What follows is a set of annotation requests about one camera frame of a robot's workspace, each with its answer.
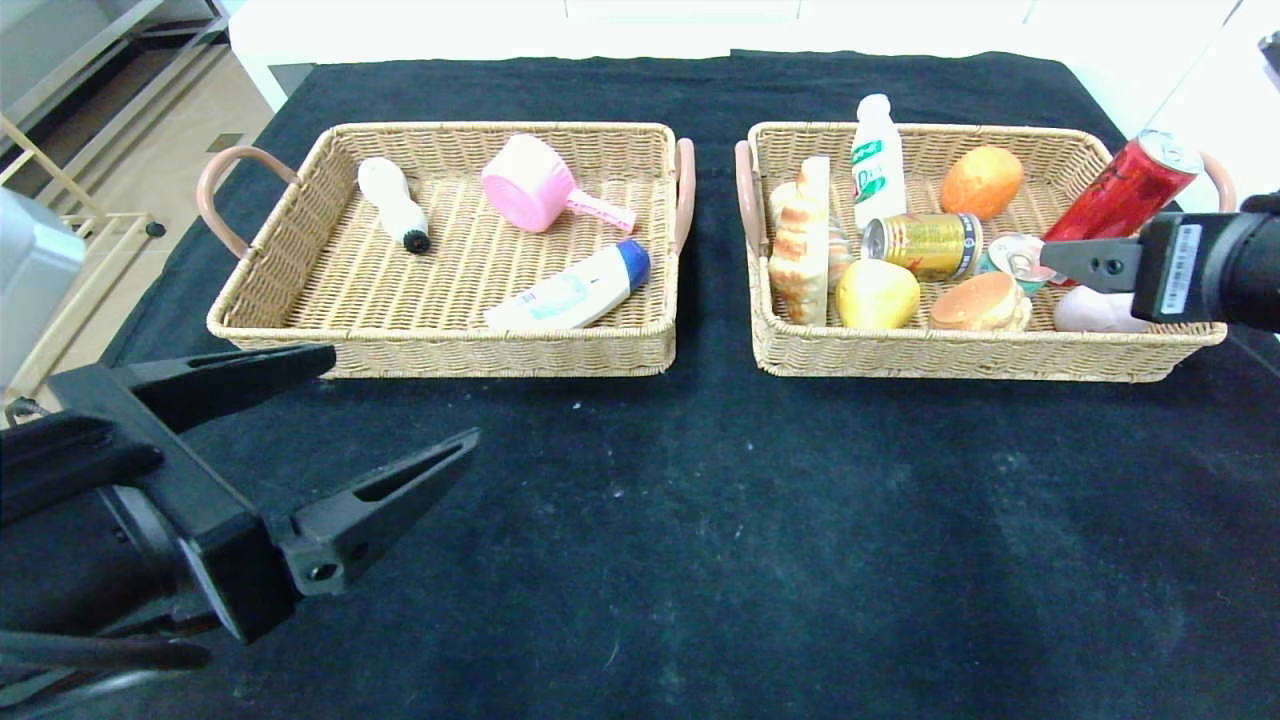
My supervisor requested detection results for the white milk drink bottle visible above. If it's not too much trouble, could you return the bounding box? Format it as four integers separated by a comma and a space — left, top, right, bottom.
851, 94, 908, 233

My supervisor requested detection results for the pale pink egg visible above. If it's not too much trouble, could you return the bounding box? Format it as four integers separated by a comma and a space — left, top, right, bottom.
1053, 285, 1153, 334

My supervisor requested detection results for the burger bun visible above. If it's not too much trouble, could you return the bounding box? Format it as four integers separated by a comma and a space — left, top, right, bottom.
930, 271, 1033, 333

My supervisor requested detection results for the pink saucepan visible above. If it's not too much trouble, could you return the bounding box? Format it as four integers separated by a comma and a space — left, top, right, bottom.
481, 134, 638, 235

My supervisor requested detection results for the gold drink can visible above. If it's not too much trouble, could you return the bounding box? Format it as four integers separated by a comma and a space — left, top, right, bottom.
862, 212, 986, 283

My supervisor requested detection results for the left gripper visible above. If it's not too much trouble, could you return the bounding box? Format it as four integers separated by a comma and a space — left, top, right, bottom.
0, 343, 481, 645

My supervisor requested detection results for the white roll-on bottle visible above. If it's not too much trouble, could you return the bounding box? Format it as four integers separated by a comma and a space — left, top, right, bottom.
358, 157, 431, 256

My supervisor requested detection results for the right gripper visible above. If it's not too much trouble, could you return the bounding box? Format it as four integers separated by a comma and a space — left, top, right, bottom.
1039, 211, 1280, 333

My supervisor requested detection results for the yellow pear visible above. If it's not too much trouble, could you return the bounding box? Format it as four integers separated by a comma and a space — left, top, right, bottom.
835, 258, 921, 331

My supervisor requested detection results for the tall red drink can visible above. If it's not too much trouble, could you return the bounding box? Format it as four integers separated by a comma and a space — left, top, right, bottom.
1045, 130, 1203, 288

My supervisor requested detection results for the striped long bread roll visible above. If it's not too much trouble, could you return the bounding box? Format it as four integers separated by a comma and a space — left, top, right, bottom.
768, 180, 861, 294

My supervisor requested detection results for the light wooden rack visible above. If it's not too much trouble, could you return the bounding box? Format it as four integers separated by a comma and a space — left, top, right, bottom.
0, 115, 168, 401

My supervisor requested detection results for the black tablecloth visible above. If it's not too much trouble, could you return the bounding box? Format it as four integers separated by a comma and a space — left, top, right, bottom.
0, 50, 1280, 720

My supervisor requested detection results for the small silver tin can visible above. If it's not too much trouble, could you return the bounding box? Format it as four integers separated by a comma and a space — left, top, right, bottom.
988, 233, 1053, 297

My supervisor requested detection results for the white lotion bottle blue cap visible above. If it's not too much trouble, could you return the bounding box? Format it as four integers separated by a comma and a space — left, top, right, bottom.
483, 239, 652, 332

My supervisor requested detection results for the grey metal shelf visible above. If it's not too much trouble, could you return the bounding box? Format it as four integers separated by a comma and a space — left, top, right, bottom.
0, 0, 231, 161

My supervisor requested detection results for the striped croissant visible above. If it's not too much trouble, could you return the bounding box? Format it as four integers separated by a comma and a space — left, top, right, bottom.
768, 156, 834, 327

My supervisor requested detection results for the white table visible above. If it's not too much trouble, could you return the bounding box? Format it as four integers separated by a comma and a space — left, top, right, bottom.
228, 0, 1241, 111

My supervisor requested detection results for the round orange bun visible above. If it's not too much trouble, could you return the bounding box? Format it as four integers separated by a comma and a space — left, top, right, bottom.
939, 146, 1025, 222

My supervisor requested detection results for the wicker basket with handles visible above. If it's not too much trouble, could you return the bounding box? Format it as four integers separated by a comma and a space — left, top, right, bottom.
735, 122, 1237, 384
197, 122, 697, 380

